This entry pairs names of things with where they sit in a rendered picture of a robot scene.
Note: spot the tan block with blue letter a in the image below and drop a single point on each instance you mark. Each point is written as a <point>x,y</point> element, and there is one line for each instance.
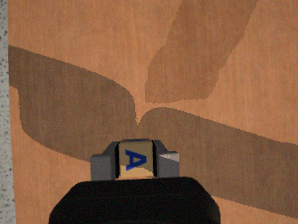
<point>136,157</point>

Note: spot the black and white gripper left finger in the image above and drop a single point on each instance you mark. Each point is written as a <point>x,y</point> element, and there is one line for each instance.
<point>106,166</point>

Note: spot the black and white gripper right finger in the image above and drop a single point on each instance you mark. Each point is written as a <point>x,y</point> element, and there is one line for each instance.
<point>165,163</point>

